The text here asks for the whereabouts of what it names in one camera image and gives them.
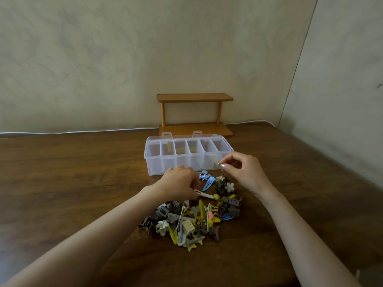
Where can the person's left hand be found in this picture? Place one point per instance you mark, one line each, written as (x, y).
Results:
(176, 183)

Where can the person's right hand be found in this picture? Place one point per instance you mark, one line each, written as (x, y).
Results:
(246, 173)

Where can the blue star hair clip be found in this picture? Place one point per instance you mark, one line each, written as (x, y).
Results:
(204, 176)

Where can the clear plastic compartment box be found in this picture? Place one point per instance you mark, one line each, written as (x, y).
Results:
(155, 164)

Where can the blue snap hair clip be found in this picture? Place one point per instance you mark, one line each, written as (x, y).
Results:
(208, 183)

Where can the long cream yellow-tipped clip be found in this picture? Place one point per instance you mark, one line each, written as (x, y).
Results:
(206, 195)

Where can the pale yellow hair clip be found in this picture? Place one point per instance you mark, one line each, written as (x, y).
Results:
(170, 147)

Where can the pile of mixed hair clips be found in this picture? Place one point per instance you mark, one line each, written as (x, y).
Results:
(185, 227)

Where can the person's left forearm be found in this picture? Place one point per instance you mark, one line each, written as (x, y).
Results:
(89, 242)

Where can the person's right forearm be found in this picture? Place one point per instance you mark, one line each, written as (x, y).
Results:
(302, 242)

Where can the small wooden shelf rack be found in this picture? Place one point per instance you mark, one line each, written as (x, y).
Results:
(194, 97)

